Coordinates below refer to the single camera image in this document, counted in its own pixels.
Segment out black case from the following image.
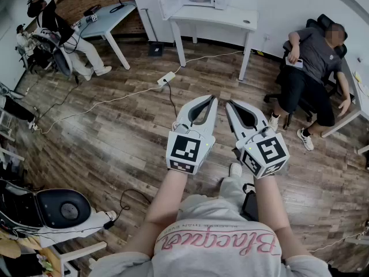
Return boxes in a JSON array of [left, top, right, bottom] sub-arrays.
[[83, 4, 102, 16]]

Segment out black waist pack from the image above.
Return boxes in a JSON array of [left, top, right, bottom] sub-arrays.
[[241, 183, 260, 222]]

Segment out blue-grey table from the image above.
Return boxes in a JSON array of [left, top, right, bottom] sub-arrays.
[[76, 1, 138, 70]]

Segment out white cloth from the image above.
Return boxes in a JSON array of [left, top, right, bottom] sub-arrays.
[[39, 210, 118, 248]]

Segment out black cable with adapter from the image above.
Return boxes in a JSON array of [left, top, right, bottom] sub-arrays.
[[103, 188, 152, 231]]

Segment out person's left forearm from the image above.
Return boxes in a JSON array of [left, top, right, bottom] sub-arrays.
[[142, 168, 193, 233]]

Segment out person's right forearm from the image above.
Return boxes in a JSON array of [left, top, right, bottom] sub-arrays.
[[253, 174, 292, 233]]

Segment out white phone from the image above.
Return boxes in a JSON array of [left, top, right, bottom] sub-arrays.
[[285, 57, 304, 69]]

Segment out person's grey sweatshirt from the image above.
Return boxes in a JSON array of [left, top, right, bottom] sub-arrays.
[[88, 194, 332, 277]]

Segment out black office chair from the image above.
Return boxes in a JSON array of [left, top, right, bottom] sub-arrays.
[[263, 13, 349, 131]]

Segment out person's white shoe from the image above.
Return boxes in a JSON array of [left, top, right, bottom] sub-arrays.
[[229, 162, 243, 178]]

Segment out black floor cable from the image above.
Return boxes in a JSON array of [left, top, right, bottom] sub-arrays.
[[34, 75, 81, 121]]

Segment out black floor box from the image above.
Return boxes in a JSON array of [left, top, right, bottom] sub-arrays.
[[147, 41, 165, 58]]

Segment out grey office chair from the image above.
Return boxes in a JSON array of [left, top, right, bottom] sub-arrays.
[[31, 29, 73, 78]]

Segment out white stool frame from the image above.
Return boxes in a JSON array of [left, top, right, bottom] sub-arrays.
[[51, 240, 108, 277]]

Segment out white microwave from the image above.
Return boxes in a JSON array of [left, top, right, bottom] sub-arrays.
[[157, 0, 228, 21]]

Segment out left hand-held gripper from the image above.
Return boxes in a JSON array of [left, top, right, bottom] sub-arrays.
[[165, 94, 219, 175]]

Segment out yellow cloth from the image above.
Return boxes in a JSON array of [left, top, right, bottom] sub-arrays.
[[0, 229, 60, 272]]

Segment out white power cable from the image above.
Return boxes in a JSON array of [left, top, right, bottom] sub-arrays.
[[172, 50, 252, 76], [36, 84, 164, 134]]

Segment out black power cable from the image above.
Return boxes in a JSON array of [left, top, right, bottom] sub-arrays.
[[164, 80, 179, 118]]

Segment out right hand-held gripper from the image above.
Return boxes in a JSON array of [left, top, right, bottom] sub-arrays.
[[225, 99, 291, 180]]

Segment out person's grey trousers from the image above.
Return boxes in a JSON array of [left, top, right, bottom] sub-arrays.
[[217, 174, 246, 211]]

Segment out white table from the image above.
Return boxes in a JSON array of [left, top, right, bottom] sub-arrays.
[[168, 4, 260, 82]]

